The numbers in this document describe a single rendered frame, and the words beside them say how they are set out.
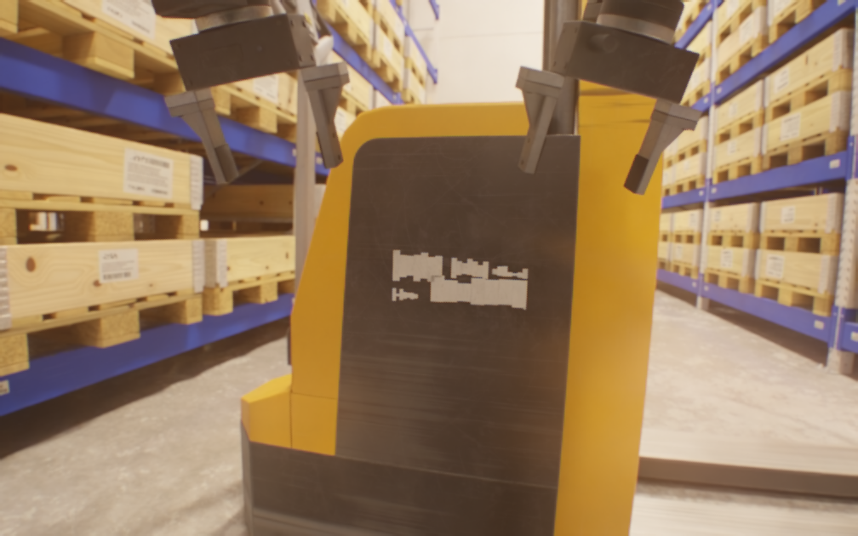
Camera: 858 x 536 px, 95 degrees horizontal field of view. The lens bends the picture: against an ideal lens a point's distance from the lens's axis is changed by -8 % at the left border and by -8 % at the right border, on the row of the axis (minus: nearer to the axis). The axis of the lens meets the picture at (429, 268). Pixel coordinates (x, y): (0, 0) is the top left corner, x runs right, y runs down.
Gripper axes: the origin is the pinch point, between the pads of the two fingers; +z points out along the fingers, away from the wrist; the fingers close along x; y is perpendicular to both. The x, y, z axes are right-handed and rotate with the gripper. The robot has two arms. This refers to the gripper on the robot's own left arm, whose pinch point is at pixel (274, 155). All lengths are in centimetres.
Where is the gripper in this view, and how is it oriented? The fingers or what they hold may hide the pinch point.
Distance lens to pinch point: 51.7
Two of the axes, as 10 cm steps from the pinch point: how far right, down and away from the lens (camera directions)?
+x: -9.8, 0.7, 1.8
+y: 1.2, -4.8, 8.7
